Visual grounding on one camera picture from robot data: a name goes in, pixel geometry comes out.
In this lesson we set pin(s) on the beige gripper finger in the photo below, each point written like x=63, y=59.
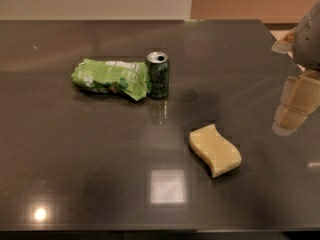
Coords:
x=285, y=44
x=300, y=98

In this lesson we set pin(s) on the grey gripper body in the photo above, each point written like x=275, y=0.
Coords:
x=309, y=43

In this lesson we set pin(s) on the yellow wavy sponge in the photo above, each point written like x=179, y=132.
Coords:
x=218, y=153

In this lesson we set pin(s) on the green soda can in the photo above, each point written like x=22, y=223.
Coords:
x=158, y=69

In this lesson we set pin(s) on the green snack bag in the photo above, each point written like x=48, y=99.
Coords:
x=129, y=78

